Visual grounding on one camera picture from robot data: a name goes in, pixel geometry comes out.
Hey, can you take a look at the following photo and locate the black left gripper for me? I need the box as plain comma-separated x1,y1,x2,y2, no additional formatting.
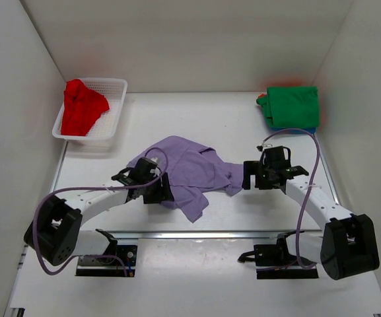
142,171,174,203

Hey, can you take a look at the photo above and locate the purple t-shirt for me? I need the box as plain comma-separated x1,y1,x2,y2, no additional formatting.
127,135,244,223

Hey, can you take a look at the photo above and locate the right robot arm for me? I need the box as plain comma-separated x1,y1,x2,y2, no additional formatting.
238,146,380,280

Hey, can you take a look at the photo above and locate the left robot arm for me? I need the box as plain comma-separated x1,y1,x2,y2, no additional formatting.
24,157,174,266

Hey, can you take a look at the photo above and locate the green folded t-shirt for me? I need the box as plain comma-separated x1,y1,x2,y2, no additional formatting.
256,86,320,129

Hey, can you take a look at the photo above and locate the blue folded t-shirt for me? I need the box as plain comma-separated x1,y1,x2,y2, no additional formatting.
269,127,316,135

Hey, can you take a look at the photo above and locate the white plastic basket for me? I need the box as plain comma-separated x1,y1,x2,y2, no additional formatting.
52,77,127,147

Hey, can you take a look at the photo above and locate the red t-shirt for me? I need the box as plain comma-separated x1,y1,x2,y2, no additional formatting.
61,79,110,136

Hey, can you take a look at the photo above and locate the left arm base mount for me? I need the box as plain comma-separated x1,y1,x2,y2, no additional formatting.
75,239,138,278

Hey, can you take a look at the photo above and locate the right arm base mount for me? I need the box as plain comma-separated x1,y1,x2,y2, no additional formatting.
237,238,319,280

